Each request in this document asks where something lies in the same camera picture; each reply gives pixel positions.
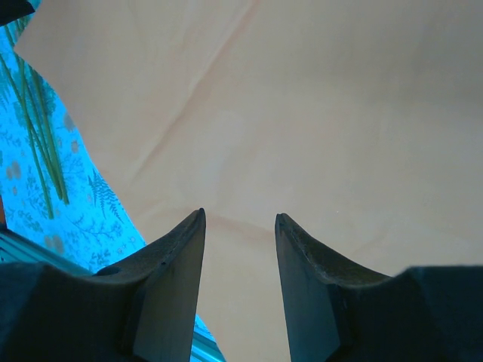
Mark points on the artificial flower bunch green stems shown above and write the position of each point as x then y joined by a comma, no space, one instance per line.
61,190

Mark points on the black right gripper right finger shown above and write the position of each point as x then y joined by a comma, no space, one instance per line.
396,320

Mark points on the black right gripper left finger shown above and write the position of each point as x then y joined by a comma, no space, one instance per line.
75,316

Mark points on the leaf print tablecloth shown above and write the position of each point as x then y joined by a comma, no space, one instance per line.
75,226

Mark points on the orange wrapping paper sheet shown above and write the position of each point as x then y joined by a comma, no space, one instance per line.
302,113

